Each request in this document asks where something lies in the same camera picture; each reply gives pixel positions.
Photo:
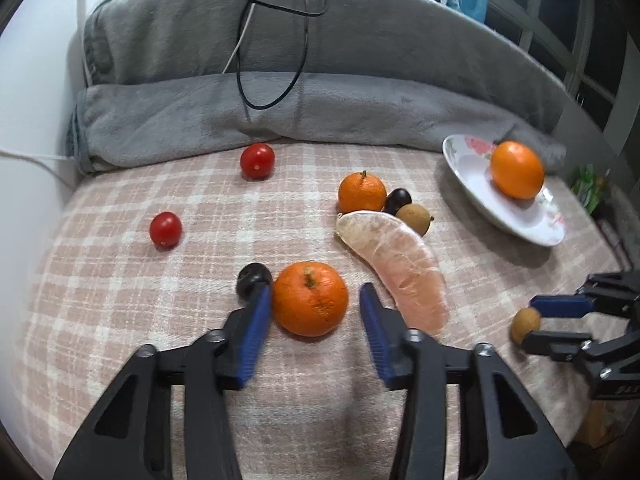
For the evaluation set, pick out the floral white plate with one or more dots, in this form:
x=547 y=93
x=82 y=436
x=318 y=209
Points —
x=538 y=220

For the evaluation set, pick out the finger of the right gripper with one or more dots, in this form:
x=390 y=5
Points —
x=591 y=358
x=612 y=293

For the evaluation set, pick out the pink plaid tablecloth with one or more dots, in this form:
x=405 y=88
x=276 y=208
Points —
x=315 y=409

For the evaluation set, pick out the large orange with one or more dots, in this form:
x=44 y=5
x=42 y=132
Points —
x=516 y=170

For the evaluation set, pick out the small red cherry tomato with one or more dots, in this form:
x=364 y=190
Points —
x=165 y=230

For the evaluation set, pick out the mandarin orange with stem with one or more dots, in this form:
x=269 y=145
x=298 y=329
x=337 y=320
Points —
x=361 y=191

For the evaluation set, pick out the peeled pomelo segment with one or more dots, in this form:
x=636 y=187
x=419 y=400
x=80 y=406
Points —
x=404 y=264

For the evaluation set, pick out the large red tomato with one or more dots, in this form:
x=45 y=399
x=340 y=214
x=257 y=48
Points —
x=257 y=161

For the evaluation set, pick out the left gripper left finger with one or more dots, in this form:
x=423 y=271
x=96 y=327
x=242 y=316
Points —
x=126 y=435

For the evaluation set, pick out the dark plum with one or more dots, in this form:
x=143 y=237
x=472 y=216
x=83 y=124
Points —
x=253 y=275
x=398 y=198

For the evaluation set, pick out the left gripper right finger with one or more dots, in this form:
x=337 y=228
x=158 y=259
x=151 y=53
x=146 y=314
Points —
x=504 y=434

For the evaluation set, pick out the green snack packet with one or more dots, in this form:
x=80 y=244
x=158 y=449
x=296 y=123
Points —
x=589 y=188

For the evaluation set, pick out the grey fleece blanket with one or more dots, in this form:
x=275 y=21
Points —
x=169 y=79

